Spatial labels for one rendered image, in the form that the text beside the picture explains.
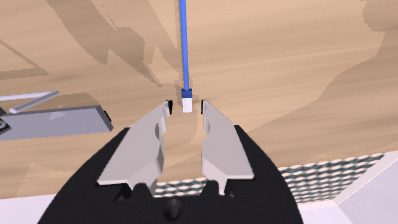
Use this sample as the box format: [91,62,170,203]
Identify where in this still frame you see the white and blue cable plug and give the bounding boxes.
[181,88,192,112]

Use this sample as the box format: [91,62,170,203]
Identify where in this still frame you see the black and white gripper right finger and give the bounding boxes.
[201,99,304,224]

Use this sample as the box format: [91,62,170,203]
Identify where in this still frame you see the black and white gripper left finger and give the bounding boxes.
[37,100,173,224]

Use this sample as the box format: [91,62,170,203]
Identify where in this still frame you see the blue network cable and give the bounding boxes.
[179,0,189,90]

